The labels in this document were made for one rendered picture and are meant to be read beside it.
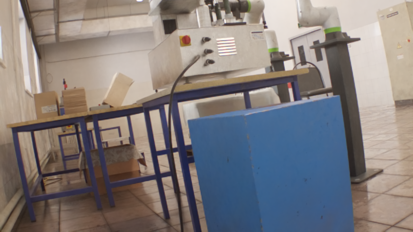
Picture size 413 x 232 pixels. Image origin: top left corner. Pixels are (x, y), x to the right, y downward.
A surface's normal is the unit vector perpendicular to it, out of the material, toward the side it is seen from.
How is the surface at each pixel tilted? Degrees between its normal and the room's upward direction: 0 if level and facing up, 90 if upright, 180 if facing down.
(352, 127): 90
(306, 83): 77
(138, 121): 90
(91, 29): 87
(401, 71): 90
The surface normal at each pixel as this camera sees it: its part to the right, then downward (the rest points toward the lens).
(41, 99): 0.33, -0.07
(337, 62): -0.87, 0.14
